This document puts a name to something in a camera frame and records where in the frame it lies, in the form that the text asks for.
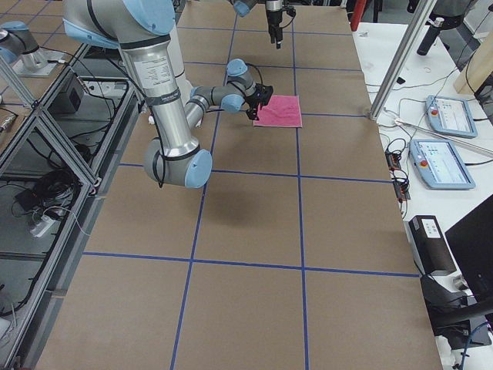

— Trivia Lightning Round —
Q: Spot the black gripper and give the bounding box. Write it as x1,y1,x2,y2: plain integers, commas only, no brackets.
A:
266,8,283,49
246,87,265,120

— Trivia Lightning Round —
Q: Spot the lower teach pendant tablet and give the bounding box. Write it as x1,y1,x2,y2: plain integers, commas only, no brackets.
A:
409,140,475,190

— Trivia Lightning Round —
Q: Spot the pink and grey towel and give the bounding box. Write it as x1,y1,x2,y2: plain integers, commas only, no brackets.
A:
253,95,303,128

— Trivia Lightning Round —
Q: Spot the aluminium frame post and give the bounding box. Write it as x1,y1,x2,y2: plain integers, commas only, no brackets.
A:
368,0,437,121

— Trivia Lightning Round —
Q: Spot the black monitor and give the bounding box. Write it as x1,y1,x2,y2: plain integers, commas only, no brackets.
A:
445,196,492,299

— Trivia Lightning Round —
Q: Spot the black box white label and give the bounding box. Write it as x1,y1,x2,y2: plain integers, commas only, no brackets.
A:
407,215,457,277

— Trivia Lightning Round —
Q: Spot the small electronics board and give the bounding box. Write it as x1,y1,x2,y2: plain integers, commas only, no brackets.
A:
385,151,401,171

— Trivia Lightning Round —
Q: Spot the upper teach pendant tablet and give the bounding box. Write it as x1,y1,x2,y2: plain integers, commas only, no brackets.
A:
425,95,478,139

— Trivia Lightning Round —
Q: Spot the teach pendant tablet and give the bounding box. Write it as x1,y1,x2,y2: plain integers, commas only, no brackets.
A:
425,95,478,139
409,140,475,190

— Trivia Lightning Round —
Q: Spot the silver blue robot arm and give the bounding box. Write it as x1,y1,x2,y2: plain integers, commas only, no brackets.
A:
231,0,283,49
63,1,273,188

